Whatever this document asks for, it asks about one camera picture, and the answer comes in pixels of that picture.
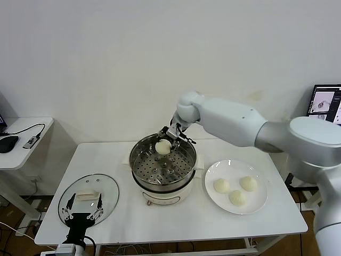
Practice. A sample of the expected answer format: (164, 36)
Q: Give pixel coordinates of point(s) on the white metal table frame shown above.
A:
(249, 242)

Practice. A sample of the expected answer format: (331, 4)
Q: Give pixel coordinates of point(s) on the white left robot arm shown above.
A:
(66, 250)

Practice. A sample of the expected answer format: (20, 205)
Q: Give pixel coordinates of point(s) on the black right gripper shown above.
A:
(173, 132)

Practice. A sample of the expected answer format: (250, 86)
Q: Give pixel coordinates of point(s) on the grey usb hub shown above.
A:
(30, 141)

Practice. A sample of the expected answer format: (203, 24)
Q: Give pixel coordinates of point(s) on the black open laptop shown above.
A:
(2, 122)

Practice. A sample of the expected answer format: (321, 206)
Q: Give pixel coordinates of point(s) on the white side desk with mouse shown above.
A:
(16, 160)

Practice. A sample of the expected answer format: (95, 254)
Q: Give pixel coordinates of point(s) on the white wall socket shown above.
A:
(36, 179)

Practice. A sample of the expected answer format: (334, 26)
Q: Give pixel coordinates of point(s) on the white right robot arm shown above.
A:
(234, 120)

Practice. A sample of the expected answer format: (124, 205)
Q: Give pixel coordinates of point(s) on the grey open laptop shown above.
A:
(323, 104)

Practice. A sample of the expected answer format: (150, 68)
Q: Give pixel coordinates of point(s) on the white steamed baozi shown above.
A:
(237, 198)
(221, 185)
(163, 147)
(248, 183)

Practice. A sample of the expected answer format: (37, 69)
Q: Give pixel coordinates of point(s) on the cream electric cooking pot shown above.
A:
(165, 198)

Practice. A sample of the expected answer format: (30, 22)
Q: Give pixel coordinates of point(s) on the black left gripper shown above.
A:
(78, 222)

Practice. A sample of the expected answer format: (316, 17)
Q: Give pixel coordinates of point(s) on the white round plate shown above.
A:
(215, 200)

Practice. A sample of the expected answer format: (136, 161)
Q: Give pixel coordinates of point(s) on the black computer mouse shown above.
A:
(8, 144)

